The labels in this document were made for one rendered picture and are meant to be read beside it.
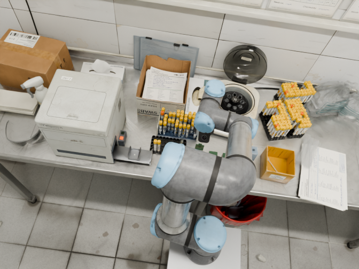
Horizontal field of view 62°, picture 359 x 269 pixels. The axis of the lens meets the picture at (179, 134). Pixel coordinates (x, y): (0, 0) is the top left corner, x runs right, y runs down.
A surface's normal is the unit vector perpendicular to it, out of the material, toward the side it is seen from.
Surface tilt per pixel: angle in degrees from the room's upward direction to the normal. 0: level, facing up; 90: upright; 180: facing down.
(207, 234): 7
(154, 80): 1
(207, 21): 90
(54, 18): 90
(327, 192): 0
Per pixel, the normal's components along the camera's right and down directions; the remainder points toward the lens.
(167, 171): -0.15, 0.04
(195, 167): 0.03, -0.37
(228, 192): 0.27, 0.25
